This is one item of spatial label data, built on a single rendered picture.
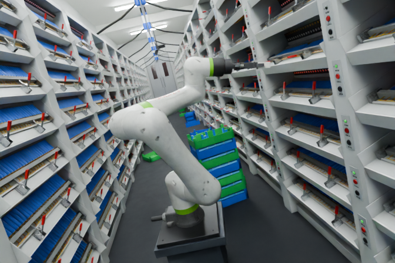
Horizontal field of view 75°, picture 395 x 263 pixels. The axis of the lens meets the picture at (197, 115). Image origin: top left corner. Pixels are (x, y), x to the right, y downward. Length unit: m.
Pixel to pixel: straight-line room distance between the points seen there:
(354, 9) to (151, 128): 0.73
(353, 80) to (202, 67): 0.63
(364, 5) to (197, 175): 0.80
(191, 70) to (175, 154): 0.45
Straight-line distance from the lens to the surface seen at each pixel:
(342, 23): 0.94
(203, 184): 1.06
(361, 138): 1.00
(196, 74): 1.24
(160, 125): 0.87
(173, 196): 1.25
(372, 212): 1.10
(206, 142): 1.82
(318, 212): 1.50
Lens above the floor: 0.97
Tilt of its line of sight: 8 degrees down
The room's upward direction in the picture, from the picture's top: 14 degrees counter-clockwise
